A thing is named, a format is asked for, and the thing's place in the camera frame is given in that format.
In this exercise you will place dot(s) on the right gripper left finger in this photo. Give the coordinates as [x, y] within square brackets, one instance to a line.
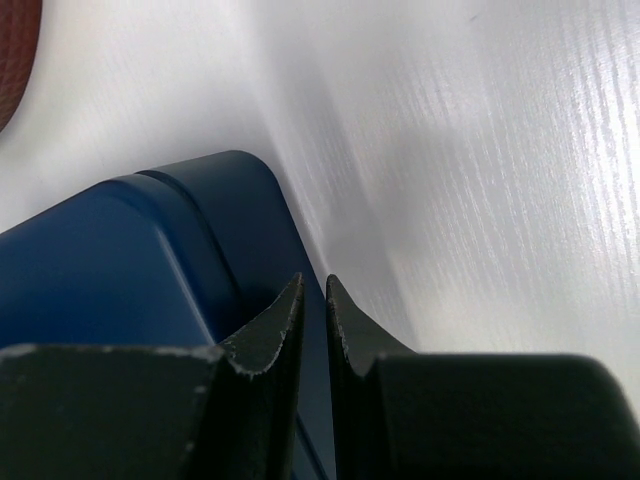
[160, 412]

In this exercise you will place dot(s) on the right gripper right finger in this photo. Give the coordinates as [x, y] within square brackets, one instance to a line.
[398, 414]

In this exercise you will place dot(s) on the blue tin chocolate box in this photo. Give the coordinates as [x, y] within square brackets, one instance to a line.
[240, 202]

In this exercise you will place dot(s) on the blue tin lid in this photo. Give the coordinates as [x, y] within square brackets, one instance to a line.
[129, 261]

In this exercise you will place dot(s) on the red round plate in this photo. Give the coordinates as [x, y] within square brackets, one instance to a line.
[20, 28]

